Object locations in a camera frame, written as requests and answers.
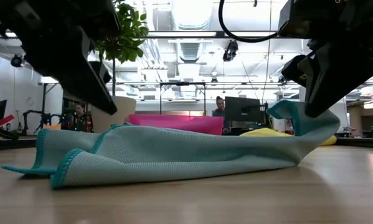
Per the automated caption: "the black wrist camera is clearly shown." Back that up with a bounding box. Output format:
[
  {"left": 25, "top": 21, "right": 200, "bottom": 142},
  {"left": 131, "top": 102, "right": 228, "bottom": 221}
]
[
  {"left": 89, "top": 0, "right": 122, "bottom": 41},
  {"left": 278, "top": 0, "right": 318, "bottom": 40}
]

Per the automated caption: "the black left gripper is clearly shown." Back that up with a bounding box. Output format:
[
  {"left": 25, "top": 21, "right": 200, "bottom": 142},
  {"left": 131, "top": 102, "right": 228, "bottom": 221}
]
[{"left": 0, "top": 0, "right": 118, "bottom": 115}]

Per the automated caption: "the black ceiling spotlight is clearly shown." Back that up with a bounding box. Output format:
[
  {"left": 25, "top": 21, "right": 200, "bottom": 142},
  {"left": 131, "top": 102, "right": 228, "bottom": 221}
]
[{"left": 10, "top": 54, "right": 25, "bottom": 68}]

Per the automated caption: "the black computer monitor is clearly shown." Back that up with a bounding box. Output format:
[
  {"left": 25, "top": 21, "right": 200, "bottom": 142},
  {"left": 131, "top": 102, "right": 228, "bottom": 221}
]
[{"left": 224, "top": 96, "right": 270, "bottom": 129}]

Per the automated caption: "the white plant pot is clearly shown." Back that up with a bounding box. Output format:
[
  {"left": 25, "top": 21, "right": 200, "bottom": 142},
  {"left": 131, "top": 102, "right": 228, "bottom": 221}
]
[{"left": 91, "top": 95, "right": 138, "bottom": 134}]

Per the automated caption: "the light blue teal-edged towel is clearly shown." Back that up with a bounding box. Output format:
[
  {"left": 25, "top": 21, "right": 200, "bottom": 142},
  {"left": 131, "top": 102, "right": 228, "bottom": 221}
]
[{"left": 1, "top": 100, "right": 341, "bottom": 190}]

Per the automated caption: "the pink plastic bin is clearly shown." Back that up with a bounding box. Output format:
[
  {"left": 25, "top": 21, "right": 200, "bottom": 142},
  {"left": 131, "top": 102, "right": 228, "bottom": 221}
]
[{"left": 125, "top": 113, "right": 225, "bottom": 136}]

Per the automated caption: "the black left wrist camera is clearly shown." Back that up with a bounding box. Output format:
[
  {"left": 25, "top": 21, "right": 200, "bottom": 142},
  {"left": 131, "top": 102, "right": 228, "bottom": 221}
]
[{"left": 89, "top": 0, "right": 122, "bottom": 41}]

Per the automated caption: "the red flat bar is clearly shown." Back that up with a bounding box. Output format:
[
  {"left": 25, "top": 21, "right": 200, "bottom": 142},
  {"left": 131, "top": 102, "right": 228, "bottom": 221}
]
[{"left": 0, "top": 114, "right": 16, "bottom": 128}]

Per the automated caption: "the red parts shelf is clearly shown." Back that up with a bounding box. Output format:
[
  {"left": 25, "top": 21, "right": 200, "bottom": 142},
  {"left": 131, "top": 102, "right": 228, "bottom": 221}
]
[{"left": 284, "top": 119, "right": 296, "bottom": 136}]

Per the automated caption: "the black overhead camera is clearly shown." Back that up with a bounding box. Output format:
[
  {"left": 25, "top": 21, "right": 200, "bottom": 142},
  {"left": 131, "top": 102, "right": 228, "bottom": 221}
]
[{"left": 222, "top": 39, "right": 239, "bottom": 62}]

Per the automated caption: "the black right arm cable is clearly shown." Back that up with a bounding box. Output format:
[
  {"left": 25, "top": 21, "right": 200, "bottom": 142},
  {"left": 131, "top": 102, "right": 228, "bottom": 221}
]
[{"left": 218, "top": 0, "right": 279, "bottom": 44}]

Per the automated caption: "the small black monitor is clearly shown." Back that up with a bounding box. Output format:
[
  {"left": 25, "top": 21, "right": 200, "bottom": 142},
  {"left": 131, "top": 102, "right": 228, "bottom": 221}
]
[{"left": 0, "top": 99, "right": 8, "bottom": 123}]

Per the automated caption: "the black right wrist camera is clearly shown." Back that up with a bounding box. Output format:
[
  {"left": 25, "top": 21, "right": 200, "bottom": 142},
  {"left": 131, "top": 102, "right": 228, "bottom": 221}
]
[{"left": 278, "top": 0, "right": 318, "bottom": 40}]

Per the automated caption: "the yellow microfiber towel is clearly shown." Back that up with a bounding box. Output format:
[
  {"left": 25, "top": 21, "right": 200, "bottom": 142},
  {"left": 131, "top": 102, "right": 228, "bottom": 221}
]
[{"left": 239, "top": 127, "right": 338, "bottom": 147}]

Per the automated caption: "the person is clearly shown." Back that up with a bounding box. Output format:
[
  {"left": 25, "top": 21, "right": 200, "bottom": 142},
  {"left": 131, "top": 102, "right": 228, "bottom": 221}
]
[
  {"left": 212, "top": 95, "right": 229, "bottom": 127},
  {"left": 61, "top": 103, "right": 93, "bottom": 133}
]

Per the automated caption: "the black aluminium rig frame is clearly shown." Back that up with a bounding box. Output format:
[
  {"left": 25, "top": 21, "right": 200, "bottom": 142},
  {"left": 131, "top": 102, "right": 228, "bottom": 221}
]
[{"left": 0, "top": 30, "right": 373, "bottom": 152}]

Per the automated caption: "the green leafy small tree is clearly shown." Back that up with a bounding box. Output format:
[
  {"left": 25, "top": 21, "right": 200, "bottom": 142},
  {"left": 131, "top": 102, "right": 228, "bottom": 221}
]
[{"left": 94, "top": 0, "right": 149, "bottom": 97}]

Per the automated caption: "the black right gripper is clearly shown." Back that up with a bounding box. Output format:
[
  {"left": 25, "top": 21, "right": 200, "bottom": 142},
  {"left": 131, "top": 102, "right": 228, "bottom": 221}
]
[{"left": 281, "top": 0, "right": 373, "bottom": 118}]

